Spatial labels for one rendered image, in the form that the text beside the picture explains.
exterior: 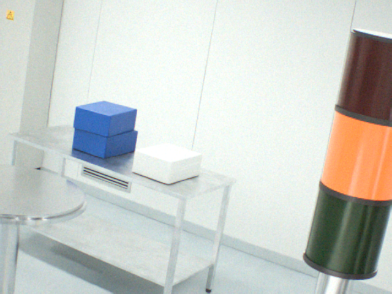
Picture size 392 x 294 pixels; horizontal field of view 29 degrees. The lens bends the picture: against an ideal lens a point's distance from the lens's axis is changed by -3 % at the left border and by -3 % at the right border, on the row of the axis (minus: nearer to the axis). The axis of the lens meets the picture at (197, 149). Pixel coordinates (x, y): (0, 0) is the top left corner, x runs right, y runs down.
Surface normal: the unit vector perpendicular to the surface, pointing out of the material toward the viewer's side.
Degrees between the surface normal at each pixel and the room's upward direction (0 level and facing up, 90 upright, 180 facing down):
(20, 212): 0
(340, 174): 90
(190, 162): 90
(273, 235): 90
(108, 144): 90
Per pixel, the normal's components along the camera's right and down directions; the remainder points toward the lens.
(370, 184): 0.01, 0.25
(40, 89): 0.84, 0.26
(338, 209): -0.57, 0.11
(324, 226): -0.79, 0.02
